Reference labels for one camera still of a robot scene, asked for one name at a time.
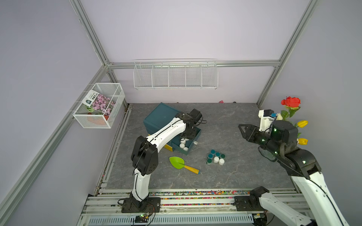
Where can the colourful pebble tray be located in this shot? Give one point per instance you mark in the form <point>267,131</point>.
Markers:
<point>198,198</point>

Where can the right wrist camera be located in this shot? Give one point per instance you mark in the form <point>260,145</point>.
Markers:
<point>267,117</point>

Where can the teal drawer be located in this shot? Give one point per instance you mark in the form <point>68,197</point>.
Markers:
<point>176,141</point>

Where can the glass vase with flowers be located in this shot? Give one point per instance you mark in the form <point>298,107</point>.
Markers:
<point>292,105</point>

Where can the purple flower seed packet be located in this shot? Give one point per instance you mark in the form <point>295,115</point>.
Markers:
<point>98,103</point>

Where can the teal drawer cabinet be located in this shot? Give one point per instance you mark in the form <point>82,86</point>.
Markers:
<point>159,117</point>

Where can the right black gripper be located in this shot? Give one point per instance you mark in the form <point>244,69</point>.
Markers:
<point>253,131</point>

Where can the long white wire basket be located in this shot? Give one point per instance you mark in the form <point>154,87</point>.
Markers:
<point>176,75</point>

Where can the green toy shovel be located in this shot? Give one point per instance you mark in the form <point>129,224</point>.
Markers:
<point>179,163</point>

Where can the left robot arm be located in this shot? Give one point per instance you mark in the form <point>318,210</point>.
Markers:
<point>145,160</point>

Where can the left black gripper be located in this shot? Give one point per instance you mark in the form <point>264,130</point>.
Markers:
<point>191,136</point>

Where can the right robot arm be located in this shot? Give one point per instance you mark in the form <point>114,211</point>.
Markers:
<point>303,169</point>

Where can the small white wire basket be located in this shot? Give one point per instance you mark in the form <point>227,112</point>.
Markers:
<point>93,120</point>

